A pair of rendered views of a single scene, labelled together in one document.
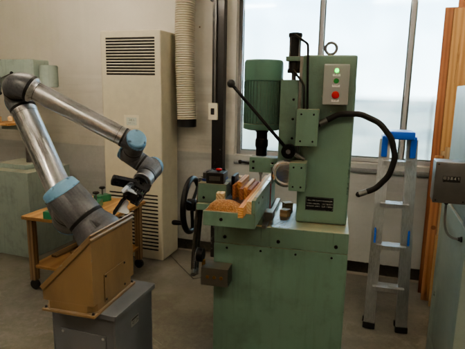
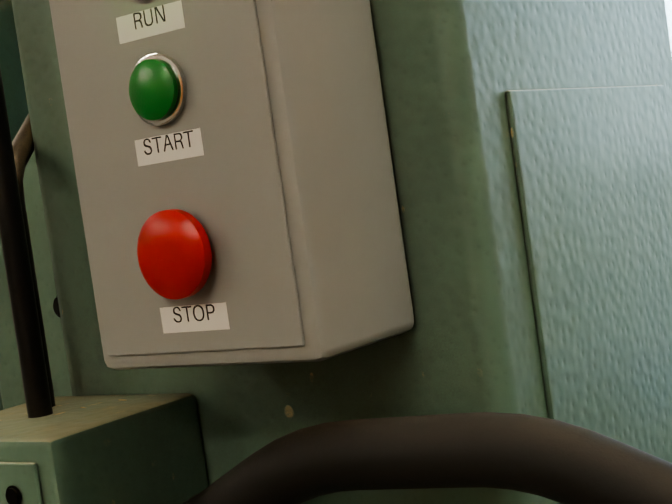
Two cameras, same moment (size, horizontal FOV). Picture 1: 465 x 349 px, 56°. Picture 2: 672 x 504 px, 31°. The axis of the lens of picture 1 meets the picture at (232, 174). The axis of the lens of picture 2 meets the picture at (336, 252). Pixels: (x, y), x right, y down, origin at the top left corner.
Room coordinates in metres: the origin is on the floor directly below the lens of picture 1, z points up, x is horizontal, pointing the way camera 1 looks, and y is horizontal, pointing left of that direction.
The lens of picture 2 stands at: (1.43, -0.61, 1.37)
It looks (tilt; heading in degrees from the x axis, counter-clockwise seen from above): 3 degrees down; 22
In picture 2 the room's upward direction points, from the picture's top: 8 degrees counter-clockwise
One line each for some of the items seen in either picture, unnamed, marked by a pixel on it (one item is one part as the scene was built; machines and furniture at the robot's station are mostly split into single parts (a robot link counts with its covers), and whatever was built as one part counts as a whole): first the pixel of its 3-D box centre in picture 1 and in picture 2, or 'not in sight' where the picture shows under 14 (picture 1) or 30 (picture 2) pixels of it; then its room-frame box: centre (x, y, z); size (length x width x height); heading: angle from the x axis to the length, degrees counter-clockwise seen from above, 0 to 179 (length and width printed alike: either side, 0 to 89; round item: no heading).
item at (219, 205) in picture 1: (225, 203); not in sight; (1.72, 0.03, 0.92); 0.14 x 0.09 x 0.04; 77
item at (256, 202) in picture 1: (265, 190); not in sight; (1.93, -0.15, 0.93); 0.60 x 0.02 x 0.06; 167
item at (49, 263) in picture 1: (88, 235); not in sight; (3.02, 1.03, 0.32); 0.66 x 0.57 x 0.64; 163
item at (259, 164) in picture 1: (265, 165); not in sight; (2.02, -0.15, 1.03); 0.14 x 0.07 x 0.09; 77
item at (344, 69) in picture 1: (335, 84); (225, 130); (1.82, -0.41, 1.40); 0.10 x 0.06 x 0.16; 77
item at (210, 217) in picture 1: (233, 201); not in sight; (1.96, -0.01, 0.87); 0.61 x 0.30 x 0.06; 167
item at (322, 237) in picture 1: (284, 223); not in sight; (2.00, -0.25, 0.76); 0.57 x 0.45 x 0.09; 77
